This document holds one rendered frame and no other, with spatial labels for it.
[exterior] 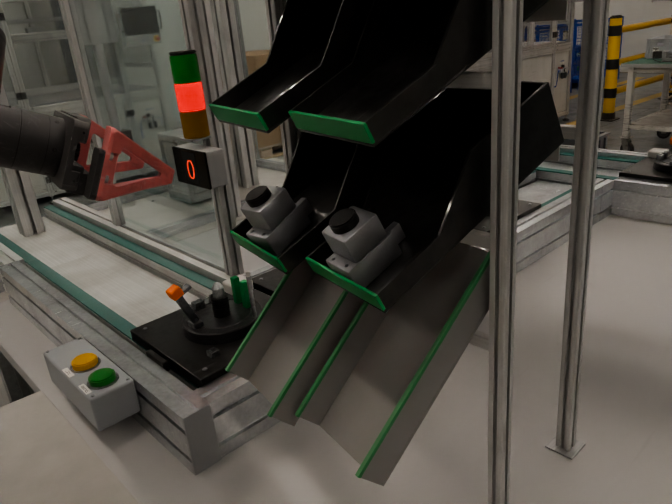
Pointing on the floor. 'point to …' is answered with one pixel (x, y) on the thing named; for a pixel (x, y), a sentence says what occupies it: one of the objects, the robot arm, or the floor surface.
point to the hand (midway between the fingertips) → (150, 167)
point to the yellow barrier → (622, 62)
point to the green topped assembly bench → (661, 122)
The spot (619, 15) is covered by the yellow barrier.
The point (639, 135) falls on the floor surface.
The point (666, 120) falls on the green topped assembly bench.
